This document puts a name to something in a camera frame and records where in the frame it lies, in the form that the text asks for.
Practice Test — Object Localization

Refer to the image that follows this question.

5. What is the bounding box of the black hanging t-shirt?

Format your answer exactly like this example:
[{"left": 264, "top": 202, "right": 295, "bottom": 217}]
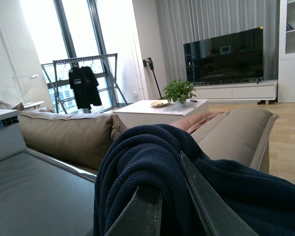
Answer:
[{"left": 81, "top": 66, "right": 102, "bottom": 106}]

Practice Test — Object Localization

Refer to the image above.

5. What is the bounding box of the pink leather cushion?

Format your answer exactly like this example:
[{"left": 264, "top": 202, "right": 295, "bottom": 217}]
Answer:
[{"left": 170, "top": 112, "right": 223, "bottom": 134}]

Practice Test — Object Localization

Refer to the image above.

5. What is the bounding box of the green potted plant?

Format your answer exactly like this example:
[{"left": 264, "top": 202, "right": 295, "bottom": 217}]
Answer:
[{"left": 163, "top": 79, "right": 196, "bottom": 108}]

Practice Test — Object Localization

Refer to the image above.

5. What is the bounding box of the white coffee table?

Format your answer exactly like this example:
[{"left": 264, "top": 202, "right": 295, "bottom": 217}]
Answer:
[{"left": 114, "top": 99, "right": 209, "bottom": 128}]

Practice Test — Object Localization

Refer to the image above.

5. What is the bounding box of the white side table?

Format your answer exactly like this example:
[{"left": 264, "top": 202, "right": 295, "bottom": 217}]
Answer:
[{"left": 23, "top": 101, "right": 44, "bottom": 110}]

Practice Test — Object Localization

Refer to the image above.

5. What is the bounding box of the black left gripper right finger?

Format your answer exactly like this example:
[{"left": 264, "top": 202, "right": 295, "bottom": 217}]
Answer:
[{"left": 180, "top": 152, "right": 257, "bottom": 236}]

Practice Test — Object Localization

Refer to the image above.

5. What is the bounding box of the white floor lamp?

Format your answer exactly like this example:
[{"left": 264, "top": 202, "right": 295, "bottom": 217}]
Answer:
[{"left": 13, "top": 74, "right": 39, "bottom": 103}]

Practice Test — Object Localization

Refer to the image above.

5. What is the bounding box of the large flat screen television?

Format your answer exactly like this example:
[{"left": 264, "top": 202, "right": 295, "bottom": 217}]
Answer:
[{"left": 183, "top": 27, "right": 264, "bottom": 85}]

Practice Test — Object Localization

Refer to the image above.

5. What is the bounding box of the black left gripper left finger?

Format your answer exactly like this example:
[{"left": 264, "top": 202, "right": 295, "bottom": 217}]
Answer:
[{"left": 106, "top": 186, "right": 163, "bottom": 236}]

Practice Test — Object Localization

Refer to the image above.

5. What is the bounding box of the white bookshelf cabinet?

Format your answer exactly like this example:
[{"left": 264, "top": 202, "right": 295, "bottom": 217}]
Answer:
[{"left": 278, "top": 0, "right": 295, "bottom": 103}]

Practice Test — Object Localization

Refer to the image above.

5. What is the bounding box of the white counter top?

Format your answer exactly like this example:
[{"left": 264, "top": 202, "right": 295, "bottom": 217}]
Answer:
[{"left": 0, "top": 109, "right": 26, "bottom": 161}]

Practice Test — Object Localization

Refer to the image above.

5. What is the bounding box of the white tv console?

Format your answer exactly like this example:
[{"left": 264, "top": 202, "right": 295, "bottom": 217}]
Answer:
[{"left": 195, "top": 80, "right": 278, "bottom": 104}]

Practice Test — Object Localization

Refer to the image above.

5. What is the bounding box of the navy blue knit garment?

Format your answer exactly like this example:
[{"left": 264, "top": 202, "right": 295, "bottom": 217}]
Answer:
[{"left": 93, "top": 124, "right": 295, "bottom": 236}]

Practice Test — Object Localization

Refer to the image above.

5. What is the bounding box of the black cordless vacuum cleaner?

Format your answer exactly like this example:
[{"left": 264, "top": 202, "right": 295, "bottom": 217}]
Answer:
[{"left": 143, "top": 58, "right": 163, "bottom": 100}]

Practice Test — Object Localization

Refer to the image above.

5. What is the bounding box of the black t-shirt with print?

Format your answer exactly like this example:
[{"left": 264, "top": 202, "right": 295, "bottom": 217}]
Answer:
[{"left": 68, "top": 66, "right": 91, "bottom": 109}]

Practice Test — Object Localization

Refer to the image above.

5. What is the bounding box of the beige leather sofa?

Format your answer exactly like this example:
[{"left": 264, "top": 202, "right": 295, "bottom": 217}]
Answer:
[{"left": 18, "top": 107, "right": 278, "bottom": 173}]

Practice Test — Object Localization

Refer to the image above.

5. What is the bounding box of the grey clothes drying rack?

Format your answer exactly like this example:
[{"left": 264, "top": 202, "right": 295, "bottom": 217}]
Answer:
[{"left": 41, "top": 53, "right": 128, "bottom": 114}]

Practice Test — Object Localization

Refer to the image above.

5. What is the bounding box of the gold shallow dish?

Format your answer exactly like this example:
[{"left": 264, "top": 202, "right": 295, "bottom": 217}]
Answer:
[{"left": 150, "top": 100, "right": 169, "bottom": 108}]

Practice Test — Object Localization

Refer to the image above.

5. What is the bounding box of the grey pleated curtain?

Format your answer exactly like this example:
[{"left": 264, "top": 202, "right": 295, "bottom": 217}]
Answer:
[{"left": 156, "top": 0, "right": 280, "bottom": 84}]

